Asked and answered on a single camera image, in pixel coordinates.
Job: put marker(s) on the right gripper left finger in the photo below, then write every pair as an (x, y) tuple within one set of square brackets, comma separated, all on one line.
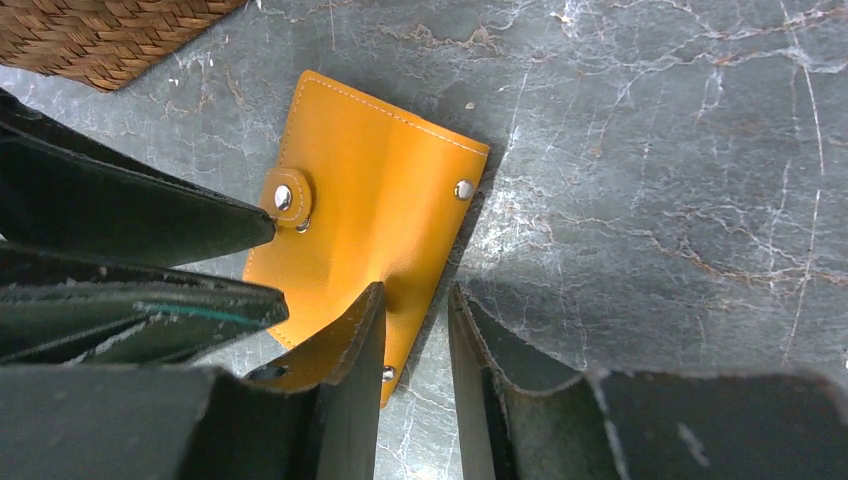
[(310, 414)]

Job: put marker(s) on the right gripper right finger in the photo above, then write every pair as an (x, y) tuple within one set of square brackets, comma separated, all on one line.
[(524, 415)]

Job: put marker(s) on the brown woven basket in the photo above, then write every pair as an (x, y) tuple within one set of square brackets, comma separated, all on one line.
[(102, 44)]

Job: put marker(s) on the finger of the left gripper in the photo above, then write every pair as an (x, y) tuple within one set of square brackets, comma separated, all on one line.
[(64, 191), (60, 309)]

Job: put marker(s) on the yellow leather card holder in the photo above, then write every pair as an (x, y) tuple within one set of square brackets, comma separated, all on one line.
[(362, 191)]

